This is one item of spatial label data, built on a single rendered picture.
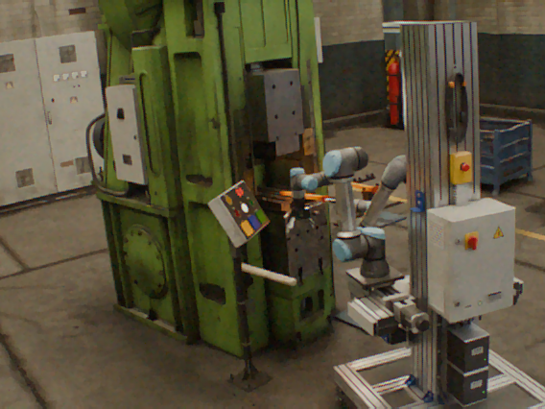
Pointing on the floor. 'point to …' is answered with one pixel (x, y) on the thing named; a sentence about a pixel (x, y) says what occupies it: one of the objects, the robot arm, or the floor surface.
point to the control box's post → (242, 306)
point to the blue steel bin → (504, 151)
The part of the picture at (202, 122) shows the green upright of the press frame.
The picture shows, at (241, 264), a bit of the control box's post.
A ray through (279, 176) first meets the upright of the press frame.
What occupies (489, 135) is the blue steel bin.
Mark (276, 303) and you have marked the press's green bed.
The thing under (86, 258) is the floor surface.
